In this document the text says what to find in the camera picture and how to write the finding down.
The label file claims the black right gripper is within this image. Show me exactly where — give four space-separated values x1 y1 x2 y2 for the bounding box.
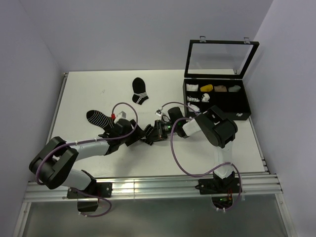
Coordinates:
147 119 178 143

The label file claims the black pinstriped sock white toe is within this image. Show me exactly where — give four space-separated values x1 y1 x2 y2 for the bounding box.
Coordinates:
141 124 157 146

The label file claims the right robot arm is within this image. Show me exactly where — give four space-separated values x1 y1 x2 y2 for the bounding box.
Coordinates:
143 105 238 193

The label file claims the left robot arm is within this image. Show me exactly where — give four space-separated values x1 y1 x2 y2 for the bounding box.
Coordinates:
29 118 146 197

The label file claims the white rolled sock bottom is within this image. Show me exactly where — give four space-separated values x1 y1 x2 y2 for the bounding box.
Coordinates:
187 103 200 112

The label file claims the white rolled sock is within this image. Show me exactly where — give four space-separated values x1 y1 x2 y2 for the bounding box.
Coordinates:
187 96 200 102
186 84 199 92
187 103 200 112

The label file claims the white rolled sock middle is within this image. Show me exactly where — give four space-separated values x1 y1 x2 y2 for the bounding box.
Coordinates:
187 96 200 102

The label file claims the black compartment storage box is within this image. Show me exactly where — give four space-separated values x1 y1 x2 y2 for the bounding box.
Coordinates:
183 79 251 120

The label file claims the white rolled sock top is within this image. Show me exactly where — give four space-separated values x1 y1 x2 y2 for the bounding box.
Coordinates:
186 84 199 92

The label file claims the black sock with striped cuff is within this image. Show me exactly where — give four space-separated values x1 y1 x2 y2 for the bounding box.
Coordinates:
132 78 149 105

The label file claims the yellow rolled sock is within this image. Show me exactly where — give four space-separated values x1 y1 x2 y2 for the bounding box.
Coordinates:
200 84 214 92

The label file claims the tan rolled sock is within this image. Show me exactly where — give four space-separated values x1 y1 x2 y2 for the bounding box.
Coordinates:
214 85 227 92

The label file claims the grey rolled sock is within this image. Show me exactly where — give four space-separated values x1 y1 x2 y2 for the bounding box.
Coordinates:
228 85 241 92

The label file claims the glass box lid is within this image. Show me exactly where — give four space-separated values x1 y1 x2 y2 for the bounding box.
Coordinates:
184 38 260 80

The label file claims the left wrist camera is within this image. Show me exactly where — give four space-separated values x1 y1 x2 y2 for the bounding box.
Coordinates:
114 111 126 123

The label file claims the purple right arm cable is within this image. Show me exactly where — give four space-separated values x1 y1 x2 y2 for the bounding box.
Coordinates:
160 101 242 212

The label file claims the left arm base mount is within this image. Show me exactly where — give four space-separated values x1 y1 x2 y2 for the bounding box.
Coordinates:
66 182 112 217

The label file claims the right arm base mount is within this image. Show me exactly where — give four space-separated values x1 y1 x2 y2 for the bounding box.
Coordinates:
195 177 242 209

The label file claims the aluminium frame rail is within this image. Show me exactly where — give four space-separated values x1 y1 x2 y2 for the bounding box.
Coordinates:
23 173 283 202

